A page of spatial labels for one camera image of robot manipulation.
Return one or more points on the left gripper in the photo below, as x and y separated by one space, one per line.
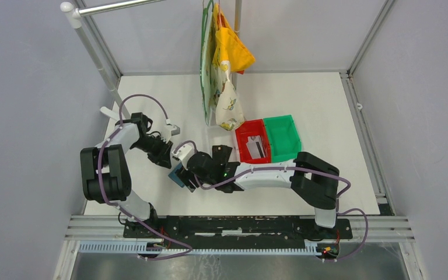
161 158

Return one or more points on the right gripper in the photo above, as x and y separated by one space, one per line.
185 177

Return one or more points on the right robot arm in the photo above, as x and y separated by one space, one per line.
314 180

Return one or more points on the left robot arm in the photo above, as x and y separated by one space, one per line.
105 174

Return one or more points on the white cards in red bin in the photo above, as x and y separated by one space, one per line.
255 147

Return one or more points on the hanging patterned cloth bag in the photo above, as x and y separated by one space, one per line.
219 99

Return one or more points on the red bin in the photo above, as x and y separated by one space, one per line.
251 128

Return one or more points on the green bin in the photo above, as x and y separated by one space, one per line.
283 137

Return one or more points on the yellow cloth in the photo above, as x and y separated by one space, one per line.
230 53

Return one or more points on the white clothes rack pole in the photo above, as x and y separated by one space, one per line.
80 18

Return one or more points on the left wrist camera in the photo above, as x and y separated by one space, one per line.
169 130

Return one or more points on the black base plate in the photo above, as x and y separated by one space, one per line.
228 232

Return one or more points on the white cable duct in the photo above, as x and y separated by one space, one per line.
147 248

